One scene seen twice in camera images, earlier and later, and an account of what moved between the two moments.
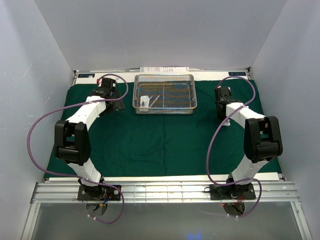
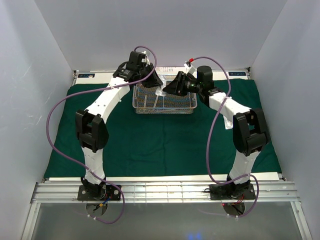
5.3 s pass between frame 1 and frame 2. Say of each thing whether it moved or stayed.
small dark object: stayed
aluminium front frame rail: stayed
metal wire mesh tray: stayed
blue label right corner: stayed
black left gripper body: moved
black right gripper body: moved
